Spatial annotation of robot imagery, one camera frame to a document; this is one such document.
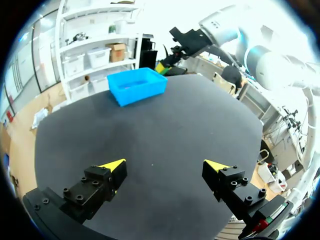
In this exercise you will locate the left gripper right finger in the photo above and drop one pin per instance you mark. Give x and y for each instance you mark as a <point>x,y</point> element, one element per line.
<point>226,180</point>

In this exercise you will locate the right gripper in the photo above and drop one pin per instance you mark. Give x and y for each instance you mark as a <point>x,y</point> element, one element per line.
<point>193,42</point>

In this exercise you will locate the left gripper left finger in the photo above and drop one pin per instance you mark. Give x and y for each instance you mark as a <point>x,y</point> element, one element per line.
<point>100,182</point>

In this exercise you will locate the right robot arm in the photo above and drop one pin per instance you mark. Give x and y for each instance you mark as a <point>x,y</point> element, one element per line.
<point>272,67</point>

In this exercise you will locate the green cube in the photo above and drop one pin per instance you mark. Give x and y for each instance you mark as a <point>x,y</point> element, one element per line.
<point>167,70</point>

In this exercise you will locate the blue plastic bin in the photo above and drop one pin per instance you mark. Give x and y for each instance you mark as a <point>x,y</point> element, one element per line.
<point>147,87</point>

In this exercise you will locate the person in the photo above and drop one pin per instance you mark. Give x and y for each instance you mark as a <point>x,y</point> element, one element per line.
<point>231,75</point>

